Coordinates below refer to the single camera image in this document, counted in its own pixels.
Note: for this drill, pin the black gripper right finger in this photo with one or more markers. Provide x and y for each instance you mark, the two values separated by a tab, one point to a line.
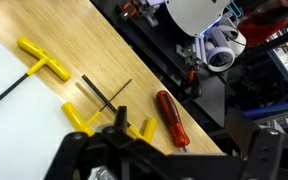
264	150

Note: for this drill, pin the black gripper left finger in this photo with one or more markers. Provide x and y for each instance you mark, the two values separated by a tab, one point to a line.
77	156

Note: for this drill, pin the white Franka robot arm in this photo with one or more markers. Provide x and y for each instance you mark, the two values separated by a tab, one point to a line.
194	13

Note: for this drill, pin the white board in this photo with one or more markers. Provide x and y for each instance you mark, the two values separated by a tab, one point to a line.
17	133

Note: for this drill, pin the large red black screwdriver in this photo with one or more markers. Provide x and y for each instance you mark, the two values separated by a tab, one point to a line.
172	118

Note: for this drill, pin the orange black bar clamp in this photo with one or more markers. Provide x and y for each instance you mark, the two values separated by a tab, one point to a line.
127	9
191	76

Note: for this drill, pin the long thin black rod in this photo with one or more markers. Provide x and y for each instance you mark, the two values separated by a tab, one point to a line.
44	56

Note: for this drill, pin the red fabric item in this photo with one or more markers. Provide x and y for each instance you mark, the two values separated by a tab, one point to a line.
264	30

